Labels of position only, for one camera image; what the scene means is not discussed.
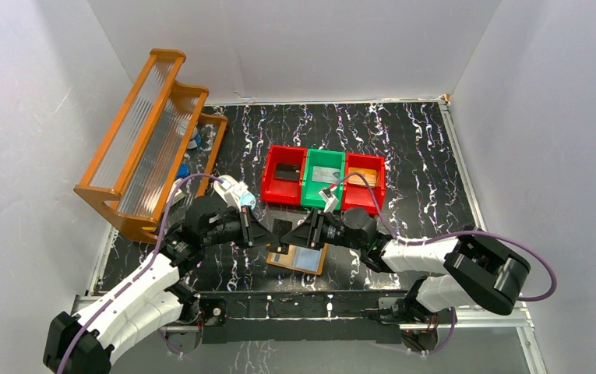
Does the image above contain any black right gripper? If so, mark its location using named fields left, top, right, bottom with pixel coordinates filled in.
left=280, top=206, right=365, bottom=251

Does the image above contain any black credit card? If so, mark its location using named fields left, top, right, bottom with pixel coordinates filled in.
left=272, top=218, right=293, bottom=236

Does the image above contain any orange leather card holder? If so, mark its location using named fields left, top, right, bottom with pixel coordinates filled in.
left=266, top=244, right=329, bottom=275

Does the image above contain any white credit card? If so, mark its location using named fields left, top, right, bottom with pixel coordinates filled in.
left=311, top=166, right=341, bottom=185

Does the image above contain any gold credit card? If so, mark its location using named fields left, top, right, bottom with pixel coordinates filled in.
left=347, top=168, right=378, bottom=188

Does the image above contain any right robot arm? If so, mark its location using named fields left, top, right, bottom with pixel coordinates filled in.
left=280, top=207, right=531, bottom=323

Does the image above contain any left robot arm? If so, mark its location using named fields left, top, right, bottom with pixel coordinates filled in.
left=42, top=196, right=278, bottom=373

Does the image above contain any black card in red bin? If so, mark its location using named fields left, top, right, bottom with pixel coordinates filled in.
left=273, top=163, right=301, bottom=181

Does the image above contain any white blue tube package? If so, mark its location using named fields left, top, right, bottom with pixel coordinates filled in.
left=213, top=175, right=257, bottom=210

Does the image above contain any red plastic bin left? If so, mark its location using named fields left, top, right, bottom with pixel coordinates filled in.
left=261, top=144, right=307, bottom=206

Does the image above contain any red plastic bin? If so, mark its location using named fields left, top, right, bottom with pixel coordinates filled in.
left=341, top=152, right=387, bottom=216
left=261, top=144, right=307, bottom=206

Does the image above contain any green plastic bin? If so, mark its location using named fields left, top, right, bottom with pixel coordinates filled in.
left=301, top=149, right=346, bottom=208

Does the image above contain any red plastic bin right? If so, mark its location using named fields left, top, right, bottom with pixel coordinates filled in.
left=341, top=152, right=387, bottom=216

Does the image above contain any white green small box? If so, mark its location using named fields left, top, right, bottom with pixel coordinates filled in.
left=167, top=180, right=185, bottom=207

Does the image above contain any blue cap container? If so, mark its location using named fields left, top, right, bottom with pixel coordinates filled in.
left=175, top=164, right=190, bottom=179

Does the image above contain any blue white bottle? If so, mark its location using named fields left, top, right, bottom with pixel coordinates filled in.
left=179, top=121, right=202, bottom=150

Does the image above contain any orange wooden shelf rack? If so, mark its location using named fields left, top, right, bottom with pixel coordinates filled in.
left=74, top=48, right=228, bottom=243

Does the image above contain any aluminium frame rail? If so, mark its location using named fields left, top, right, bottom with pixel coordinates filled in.
left=55, top=101, right=549, bottom=374

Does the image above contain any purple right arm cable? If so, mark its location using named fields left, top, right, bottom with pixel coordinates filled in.
left=328, top=171, right=559, bottom=302

